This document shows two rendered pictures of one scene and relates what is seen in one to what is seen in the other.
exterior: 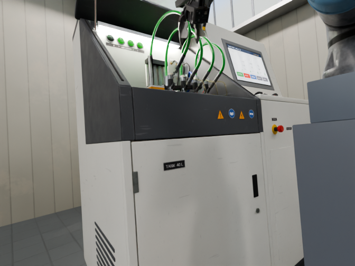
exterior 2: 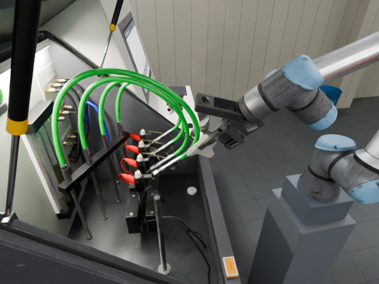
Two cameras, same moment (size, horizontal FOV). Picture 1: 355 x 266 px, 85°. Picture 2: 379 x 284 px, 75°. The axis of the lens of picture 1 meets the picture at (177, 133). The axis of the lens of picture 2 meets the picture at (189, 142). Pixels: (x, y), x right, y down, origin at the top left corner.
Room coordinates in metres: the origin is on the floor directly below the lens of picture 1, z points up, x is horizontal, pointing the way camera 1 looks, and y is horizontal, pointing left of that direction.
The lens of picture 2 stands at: (0.55, 0.43, 1.59)
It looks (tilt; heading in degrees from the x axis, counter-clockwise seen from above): 34 degrees down; 299
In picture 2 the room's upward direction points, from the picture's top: straight up
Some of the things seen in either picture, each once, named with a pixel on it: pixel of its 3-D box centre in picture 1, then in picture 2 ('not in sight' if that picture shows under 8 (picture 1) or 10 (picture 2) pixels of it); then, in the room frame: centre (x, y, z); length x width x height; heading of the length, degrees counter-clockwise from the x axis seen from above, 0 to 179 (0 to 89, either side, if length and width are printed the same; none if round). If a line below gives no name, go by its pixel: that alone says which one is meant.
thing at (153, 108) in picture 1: (206, 115); (212, 220); (0.76, -0.12, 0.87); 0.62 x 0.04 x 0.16; 125
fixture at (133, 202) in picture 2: not in sight; (146, 193); (1.02, -0.08, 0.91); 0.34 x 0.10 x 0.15; 125
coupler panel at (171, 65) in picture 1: (178, 77); (63, 112); (1.31, -0.03, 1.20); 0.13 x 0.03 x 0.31; 125
